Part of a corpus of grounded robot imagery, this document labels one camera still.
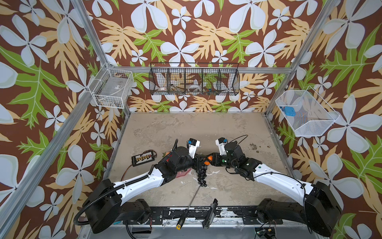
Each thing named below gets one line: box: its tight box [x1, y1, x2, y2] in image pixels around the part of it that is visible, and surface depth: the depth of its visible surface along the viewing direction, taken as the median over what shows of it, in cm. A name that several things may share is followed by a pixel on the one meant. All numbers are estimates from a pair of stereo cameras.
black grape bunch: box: [196, 165, 207, 188], surface depth 86 cm
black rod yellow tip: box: [176, 184, 201, 231], surface depth 74 cm
